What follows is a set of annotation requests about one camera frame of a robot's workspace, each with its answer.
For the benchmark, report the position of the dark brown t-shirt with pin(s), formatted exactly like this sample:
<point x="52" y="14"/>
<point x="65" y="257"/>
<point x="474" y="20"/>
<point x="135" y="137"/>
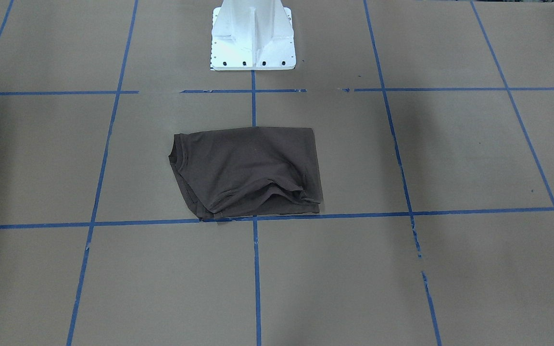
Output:
<point x="248" y="171"/>

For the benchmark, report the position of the blue tape grid lines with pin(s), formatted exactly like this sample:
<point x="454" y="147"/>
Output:
<point x="434" y="127"/>

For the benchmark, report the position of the white camera mast base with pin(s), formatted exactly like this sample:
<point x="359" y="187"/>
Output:
<point x="252" y="35"/>

